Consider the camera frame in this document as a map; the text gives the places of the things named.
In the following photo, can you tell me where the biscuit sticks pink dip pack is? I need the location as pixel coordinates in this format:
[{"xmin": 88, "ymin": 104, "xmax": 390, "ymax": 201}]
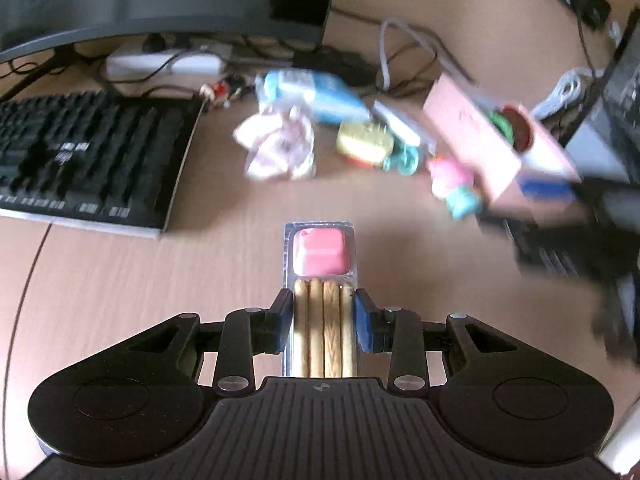
[{"xmin": 283, "ymin": 221, "xmax": 359, "ymax": 378}]

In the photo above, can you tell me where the pink teal toy figure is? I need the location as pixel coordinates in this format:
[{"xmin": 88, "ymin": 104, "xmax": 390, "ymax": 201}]
[{"xmin": 426, "ymin": 157, "xmax": 485, "ymax": 220}]

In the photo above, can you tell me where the teal toy handle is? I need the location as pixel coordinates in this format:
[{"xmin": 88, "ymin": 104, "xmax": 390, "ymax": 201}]
[{"xmin": 382, "ymin": 142, "xmax": 421, "ymax": 177}]

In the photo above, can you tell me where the yellow toy burger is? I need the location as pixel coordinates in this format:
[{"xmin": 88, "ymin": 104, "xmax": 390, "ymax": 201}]
[{"xmin": 335, "ymin": 122, "xmax": 394, "ymax": 166}]

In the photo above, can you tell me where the pink storage box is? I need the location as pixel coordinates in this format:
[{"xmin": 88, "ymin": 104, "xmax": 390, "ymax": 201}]
[{"xmin": 423, "ymin": 74, "xmax": 580, "ymax": 219}]

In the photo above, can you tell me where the blue tissue pack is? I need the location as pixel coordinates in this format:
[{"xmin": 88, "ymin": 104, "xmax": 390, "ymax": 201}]
[{"xmin": 255, "ymin": 68, "xmax": 371, "ymax": 125}]

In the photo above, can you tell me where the small brown red figurine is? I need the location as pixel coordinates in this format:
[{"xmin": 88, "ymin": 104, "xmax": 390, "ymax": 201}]
[{"xmin": 198, "ymin": 80, "xmax": 245, "ymax": 107}]

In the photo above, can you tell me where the crumpled white pink wrapper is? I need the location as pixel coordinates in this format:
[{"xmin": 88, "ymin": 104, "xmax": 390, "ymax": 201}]
[{"xmin": 232, "ymin": 106, "xmax": 316, "ymax": 181}]

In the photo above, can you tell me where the black keyboard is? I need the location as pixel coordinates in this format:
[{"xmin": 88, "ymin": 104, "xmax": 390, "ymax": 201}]
[{"xmin": 1, "ymin": 91, "xmax": 204, "ymax": 236}]

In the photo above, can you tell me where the brown red round toy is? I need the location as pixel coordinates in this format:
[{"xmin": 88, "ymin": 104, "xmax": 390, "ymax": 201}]
[{"xmin": 487, "ymin": 106, "xmax": 533, "ymax": 154}]

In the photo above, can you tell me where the white power strip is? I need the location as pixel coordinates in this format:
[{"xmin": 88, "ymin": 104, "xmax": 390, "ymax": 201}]
[{"xmin": 105, "ymin": 49, "xmax": 229, "ymax": 80}]

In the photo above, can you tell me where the computer tower case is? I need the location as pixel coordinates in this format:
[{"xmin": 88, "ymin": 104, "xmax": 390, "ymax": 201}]
[{"xmin": 560, "ymin": 8, "xmax": 639, "ymax": 183}]

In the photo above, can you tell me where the grey coiled cable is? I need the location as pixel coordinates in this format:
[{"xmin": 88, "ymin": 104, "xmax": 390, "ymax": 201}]
[{"xmin": 375, "ymin": 18, "xmax": 471, "ymax": 92}]

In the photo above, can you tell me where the white bundled cable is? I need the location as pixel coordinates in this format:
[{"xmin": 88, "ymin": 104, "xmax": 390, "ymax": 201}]
[{"xmin": 530, "ymin": 65, "xmax": 609, "ymax": 123}]

